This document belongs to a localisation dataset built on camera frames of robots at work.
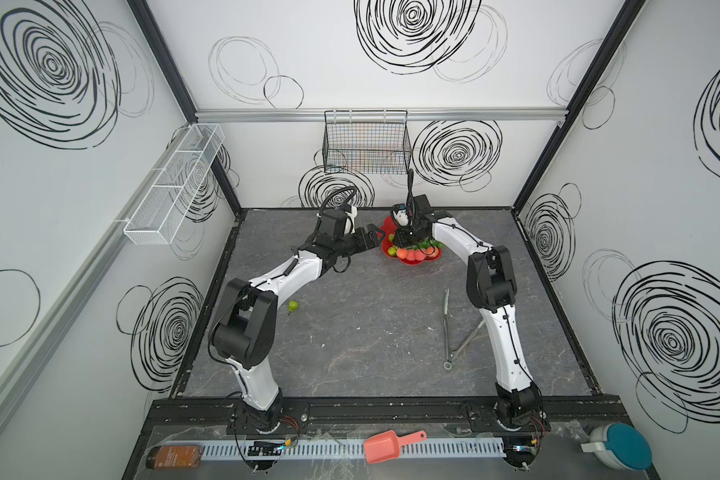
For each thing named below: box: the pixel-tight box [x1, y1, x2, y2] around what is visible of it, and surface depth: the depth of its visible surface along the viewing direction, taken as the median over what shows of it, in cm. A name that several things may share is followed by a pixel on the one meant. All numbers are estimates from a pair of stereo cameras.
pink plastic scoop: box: [364, 430, 427, 464], surface depth 71 cm
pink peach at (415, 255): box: [406, 249, 427, 261], surface depth 104 cm
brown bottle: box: [145, 445, 201, 469], surface depth 67 cm
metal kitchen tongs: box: [443, 288, 486, 371], surface depth 88 cm
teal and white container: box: [580, 422, 652, 471], surface depth 66 cm
